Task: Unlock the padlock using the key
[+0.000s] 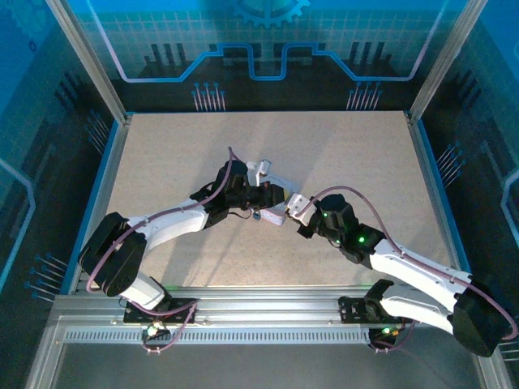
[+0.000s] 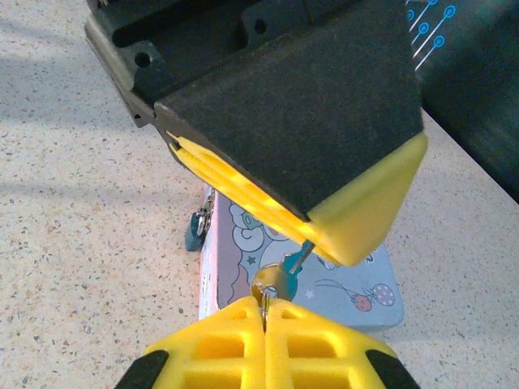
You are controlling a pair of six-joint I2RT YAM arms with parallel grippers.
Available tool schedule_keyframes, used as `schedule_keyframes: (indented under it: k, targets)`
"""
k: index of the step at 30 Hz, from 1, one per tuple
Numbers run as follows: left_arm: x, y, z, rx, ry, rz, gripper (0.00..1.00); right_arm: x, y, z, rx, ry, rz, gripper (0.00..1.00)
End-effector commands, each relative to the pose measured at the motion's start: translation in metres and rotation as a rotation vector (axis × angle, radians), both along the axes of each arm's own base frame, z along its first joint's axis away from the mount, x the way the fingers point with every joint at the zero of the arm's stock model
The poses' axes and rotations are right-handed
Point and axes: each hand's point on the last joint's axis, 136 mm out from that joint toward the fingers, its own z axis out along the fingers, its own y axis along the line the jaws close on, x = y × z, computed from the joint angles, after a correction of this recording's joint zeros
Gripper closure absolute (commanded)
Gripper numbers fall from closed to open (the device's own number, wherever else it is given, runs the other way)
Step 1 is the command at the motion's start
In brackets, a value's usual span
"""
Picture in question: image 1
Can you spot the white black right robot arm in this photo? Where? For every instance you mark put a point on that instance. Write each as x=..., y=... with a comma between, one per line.
x=409, y=261

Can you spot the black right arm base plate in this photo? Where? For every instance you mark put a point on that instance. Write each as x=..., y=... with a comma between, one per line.
x=350, y=310

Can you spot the light blue cartoon tin box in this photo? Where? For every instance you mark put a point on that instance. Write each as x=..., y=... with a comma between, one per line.
x=290, y=184

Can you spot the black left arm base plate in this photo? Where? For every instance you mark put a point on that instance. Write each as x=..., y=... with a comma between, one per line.
x=180, y=310

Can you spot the aluminium frame rail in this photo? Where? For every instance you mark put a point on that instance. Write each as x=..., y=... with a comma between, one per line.
x=263, y=304

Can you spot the aluminium frame post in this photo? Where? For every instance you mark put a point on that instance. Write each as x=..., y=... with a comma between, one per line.
x=87, y=61
x=444, y=61

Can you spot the aluminium table side rail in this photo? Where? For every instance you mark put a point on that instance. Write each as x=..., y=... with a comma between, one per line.
x=436, y=182
x=101, y=194

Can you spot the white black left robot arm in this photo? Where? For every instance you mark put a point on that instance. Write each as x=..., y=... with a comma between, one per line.
x=178, y=225

